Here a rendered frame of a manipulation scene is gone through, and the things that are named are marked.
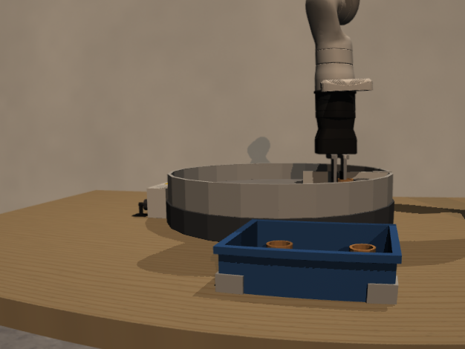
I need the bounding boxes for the dark blue crate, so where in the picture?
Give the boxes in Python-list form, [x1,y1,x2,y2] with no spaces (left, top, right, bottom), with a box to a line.
[213,219,402,304]

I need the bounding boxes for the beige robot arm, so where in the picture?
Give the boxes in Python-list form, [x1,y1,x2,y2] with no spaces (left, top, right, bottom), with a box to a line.
[305,0,360,65]

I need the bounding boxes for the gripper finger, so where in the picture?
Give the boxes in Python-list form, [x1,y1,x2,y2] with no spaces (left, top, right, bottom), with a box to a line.
[326,154,338,183]
[338,154,349,180]

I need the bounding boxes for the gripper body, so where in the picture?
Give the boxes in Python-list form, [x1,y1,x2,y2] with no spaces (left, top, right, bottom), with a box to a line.
[314,62,373,154]

